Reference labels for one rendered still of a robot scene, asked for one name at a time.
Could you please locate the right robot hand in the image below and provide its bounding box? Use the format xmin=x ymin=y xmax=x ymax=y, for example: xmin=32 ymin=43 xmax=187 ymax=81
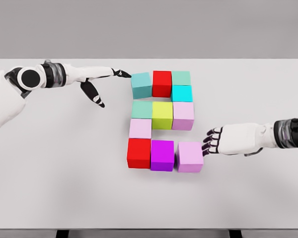
xmin=202 ymin=123 xmax=264 ymax=157

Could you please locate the red block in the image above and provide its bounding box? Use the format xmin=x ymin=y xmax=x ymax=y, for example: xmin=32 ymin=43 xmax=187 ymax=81
xmin=152 ymin=70 xmax=173 ymax=98
xmin=127 ymin=138 xmax=152 ymax=170

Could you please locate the light pink block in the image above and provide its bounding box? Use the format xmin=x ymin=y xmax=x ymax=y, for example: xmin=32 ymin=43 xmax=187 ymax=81
xmin=171 ymin=101 xmax=195 ymax=131
xmin=176 ymin=141 xmax=205 ymax=174
xmin=128 ymin=118 xmax=152 ymax=139

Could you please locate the bright cyan block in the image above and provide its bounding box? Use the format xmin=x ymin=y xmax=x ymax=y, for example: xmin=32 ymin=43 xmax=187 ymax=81
xmin=170 ymin=85 xmax=193 ymax=103

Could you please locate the yellow-green block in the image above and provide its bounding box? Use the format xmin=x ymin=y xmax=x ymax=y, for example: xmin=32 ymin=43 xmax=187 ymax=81
xmin=151 ymin=101 xmax=174 ymax=130

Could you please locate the mint green block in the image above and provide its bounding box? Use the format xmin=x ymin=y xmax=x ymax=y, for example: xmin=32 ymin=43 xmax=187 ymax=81
xmin=131 ymin=100 xmax=153 ymax=119
xmin=171 ymin=70 xmax=192 ymax=87

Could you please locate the magenta purple block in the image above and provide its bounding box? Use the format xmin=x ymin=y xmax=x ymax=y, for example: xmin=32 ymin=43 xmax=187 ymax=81
xmin=150 ymin=140 xmax=175 ymax=172

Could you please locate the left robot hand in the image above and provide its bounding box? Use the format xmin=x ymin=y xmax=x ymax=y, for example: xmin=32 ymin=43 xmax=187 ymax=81
xmin=76 ymin=66 xmax=133 ymax=109

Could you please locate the teal blue block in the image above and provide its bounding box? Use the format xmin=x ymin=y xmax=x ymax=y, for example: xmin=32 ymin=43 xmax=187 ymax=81
xmin=131 ymin=72 xmax=153 ymax=100

